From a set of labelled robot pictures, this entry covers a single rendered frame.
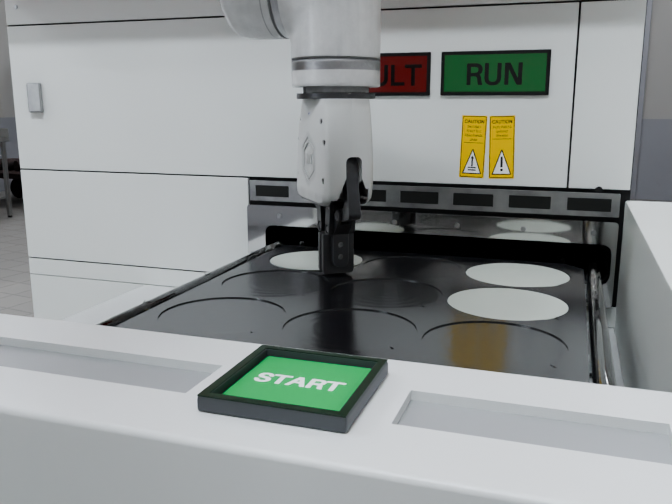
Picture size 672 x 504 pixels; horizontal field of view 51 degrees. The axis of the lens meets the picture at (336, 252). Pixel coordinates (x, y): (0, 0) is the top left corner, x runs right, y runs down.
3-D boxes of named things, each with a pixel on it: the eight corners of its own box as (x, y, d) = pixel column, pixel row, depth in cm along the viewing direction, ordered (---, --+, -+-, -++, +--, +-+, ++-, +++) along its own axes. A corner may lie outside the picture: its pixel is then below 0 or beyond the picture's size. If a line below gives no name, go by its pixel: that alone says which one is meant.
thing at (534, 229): (253, 274, 92) (252, 202, 90) (611, 304, 78) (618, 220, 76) (248, 277, 90) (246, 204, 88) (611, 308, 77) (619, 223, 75)
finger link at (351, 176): (338, 131, 65) (324, 167, 69) (357, 200, 61) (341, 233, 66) (350, 131, 65) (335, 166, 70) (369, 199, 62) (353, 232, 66)
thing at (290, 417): (262, 358, 30) (261, 345, 30) (388, 374, 28) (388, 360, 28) (196, 411, 25) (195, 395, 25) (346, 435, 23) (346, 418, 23)
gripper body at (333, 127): (283, 84, 70) (285, 196, 72) (314, 81, 60) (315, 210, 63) (354, 85, 72) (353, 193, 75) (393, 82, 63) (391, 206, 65)
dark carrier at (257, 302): (283, 249, 85) (283, 244, 85) (583, 270, 74) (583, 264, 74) (107, 337, 53) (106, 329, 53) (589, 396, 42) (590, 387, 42)
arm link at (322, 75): (280, 62, 69) (280, 94, 69) (306, 57, 61) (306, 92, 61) (359, 64, 71) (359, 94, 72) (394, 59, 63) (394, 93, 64)
